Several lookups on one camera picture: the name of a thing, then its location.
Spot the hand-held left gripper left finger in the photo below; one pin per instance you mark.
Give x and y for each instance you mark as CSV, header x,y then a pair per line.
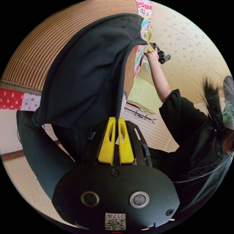
x,y
106,150

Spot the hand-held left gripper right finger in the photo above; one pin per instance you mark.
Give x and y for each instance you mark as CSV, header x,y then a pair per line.
x,y
126,151

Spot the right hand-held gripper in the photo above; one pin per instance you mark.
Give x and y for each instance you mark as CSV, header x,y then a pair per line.
x,y
159,53

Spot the black pants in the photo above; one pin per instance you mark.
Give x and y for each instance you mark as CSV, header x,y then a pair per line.
x,y
86,73

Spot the person's right forearm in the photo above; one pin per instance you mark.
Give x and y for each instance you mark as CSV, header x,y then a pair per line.
x,y
160,80

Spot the person's right hand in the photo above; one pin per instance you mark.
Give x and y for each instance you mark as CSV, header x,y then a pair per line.
x,y
152,55

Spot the black coat stand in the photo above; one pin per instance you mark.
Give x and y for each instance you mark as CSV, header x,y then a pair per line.
x,y
140,115

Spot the person's body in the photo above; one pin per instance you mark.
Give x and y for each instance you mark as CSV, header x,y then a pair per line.
x,y
193,139

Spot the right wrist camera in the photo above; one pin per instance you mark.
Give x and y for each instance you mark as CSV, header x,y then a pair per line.
x,y
166,57

